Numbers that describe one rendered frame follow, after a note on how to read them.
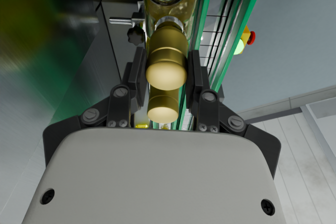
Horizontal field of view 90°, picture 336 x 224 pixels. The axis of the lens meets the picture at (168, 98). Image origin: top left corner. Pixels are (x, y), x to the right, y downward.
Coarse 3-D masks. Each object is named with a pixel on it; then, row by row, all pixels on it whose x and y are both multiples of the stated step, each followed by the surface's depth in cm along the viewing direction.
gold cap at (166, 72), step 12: (156, 36) 14; (168, 36) 14; (180, 36) 14; (156, 48) 13; (168, 48) 13; (180, 48) 13; (156, 60) 12; (168, 60) 12; (180, 60) 12; (156, 72) 13; (168, 72) 13; (180, 72) 13; (156, 84) 14; (168, 84) 14; (180, 84) 14
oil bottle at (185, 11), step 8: (144, 0) 17; (184, 0) 16; (192, 0) 16; (144, 8) 17; (152, 8) 16; (160, 8) 16; (168, 8) 16; (176, 8) 16; (184, 8) 16; (192, 8) 17; (152, 16) 17; (160, 16) 16; (176, 16) 16; (184, 16) 17; (192, 16) 17; (152, 24) 17; (184, 24) 17; (192, 24) 18; (152, 32) 18; (184, 32) 18
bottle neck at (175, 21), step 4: (164, 16) 16; (168, 16) 16; (172, 16) 16; (160, 20) 16; (164, 20) 16; (168, 20) 16; (172, 20) 16; (176, 20) 16; (156, 24) 17; (160, 24) 16; (164, 24) 15; (168, 24) 15; (172, 24) 15; (176, 24) 16; (180, 24) 16; (156, 28) 16; (180, 28) 16
